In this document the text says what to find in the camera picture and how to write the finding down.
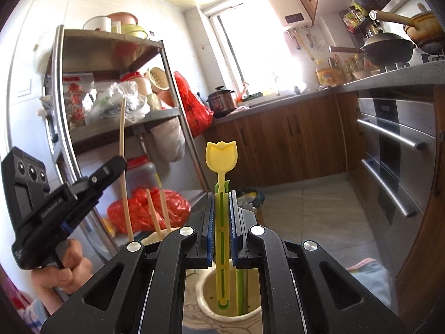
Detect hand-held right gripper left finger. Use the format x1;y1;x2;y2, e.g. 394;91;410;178
40;191;216;334

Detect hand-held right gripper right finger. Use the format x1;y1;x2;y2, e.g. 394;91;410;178
229;191;406;334

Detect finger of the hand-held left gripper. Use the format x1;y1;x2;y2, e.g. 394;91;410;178
71;156;128;199
75;186;107;223

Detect wooden chopstick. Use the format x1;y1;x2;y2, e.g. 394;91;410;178
118;97;136;243
159;188;172;232
145;188;163;241

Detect cream floral ceramic utensil holder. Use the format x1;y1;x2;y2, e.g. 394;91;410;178
141;228;265;334

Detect person's left hand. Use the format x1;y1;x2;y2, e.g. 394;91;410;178
31;238;94;298

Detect crumpled red plastic bag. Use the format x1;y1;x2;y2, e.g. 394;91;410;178
107;186;192;235

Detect dark trash bag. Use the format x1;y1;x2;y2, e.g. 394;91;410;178
236;187;265;213

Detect hanging white bag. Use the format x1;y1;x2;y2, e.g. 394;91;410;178
151;118;186;163

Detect white plastic bag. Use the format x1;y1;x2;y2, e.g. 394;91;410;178
85;81;151;124

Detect white packet red print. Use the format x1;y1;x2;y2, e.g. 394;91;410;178
63;73;96;129

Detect wooden base cabinets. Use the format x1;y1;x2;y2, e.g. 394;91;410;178
203;92;365;190

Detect cream plastic colander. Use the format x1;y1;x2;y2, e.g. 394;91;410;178
144;67;171;94

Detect hanging red plastic bag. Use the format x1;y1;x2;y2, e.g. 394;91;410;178
173;71;214;138

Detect steel shelf rack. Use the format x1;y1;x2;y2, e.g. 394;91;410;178
43;24;209;247

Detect brown rice cooker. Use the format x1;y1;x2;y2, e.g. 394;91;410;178
206;85;238;119

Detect blue cartoon printed cloth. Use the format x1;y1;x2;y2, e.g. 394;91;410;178
14;257;397;334

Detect green plastic bowl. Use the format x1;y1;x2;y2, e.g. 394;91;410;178
120;24;149;40

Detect white mug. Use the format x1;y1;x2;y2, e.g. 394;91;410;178
83;16;112;33

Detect reddish brown bowl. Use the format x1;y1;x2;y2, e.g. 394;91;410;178
106;11;138;33

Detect kitchen window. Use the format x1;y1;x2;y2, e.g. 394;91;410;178
209;3;306;101

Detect yellow food container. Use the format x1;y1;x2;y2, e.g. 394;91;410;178
316;59;343;86

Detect stainless steel oven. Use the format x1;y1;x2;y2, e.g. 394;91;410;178
356;89;439;227

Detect white water heater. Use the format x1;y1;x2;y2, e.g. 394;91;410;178
262;0;315;30

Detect colourful seasoning packets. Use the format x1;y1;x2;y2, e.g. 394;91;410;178
342;2;369;30

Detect white wall switch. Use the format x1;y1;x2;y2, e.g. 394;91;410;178
16;79;33;99

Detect black wok wooden handle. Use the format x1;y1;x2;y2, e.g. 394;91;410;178
328;32;416;68

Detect yellow pot cream handle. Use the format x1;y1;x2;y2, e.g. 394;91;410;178
369;9;437;54

